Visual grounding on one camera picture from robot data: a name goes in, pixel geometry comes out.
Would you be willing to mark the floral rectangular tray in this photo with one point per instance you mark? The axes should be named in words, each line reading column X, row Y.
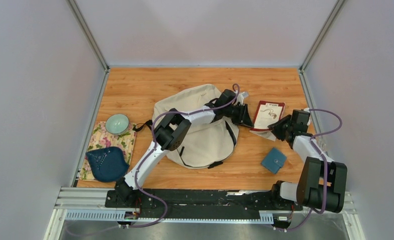
column 101, row 138

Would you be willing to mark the aluminium frame rail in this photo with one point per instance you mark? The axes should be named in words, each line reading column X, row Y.
column 89, row 204

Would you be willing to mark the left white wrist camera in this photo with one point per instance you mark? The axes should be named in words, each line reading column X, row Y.
column 242, row 96

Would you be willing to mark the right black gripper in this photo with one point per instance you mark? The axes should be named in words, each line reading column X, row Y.
column 274, row 127

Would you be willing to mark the dark blue leaf plate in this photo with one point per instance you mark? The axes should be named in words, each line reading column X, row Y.
column 107, row 164

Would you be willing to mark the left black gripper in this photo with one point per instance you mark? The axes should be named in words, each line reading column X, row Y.
column 245, row 118

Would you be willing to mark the blue leather wallet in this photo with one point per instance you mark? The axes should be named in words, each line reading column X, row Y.
column 274, row 160

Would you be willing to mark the beige canvas backpack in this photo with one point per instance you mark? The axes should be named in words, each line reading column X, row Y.
column 205, row 146

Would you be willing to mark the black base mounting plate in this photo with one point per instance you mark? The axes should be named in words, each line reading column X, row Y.
column 202, row 204

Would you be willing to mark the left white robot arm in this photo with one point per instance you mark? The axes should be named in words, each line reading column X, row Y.
column 170, row 128

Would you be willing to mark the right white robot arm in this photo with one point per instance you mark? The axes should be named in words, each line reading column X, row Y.
column 322, row 183

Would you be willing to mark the light green ceramic bowl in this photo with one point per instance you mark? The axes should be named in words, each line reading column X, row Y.
column 117, row 124

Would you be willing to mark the red white cover book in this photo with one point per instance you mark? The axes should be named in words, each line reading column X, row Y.
column 267, row 113

